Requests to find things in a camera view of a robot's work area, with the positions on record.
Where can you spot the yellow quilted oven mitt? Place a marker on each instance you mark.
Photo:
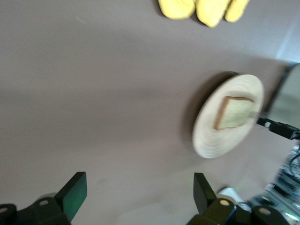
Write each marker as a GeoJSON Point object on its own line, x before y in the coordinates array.
{"type": "Point", "coordinates": [175, 8]}
{"type": "Point", "coordinates": [213, 11]}

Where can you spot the round wooden plate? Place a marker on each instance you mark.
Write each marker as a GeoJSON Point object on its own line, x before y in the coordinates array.
{"type": "Point", "coordinates": [211, 145]}

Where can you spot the slice of toast bread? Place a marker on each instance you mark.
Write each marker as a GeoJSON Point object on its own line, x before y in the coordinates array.
{"type": "Point", "coordinates": [234, 112]}

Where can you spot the brown table cover mat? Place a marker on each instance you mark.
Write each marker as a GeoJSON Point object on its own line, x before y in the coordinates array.
{"type": "Point", "coordinates": [93, 93]}

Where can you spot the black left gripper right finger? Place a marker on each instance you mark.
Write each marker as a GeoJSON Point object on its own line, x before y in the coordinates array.
{"type": "Point", "coordinates": [202, 194]}

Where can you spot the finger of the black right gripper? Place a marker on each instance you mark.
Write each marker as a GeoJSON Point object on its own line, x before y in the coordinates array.
{"type": "Point", "coordinates": [281, 129]}

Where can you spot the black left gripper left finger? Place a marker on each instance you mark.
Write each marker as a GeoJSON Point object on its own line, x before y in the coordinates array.
{"type": "Point", "coordinates": [75, 194]}

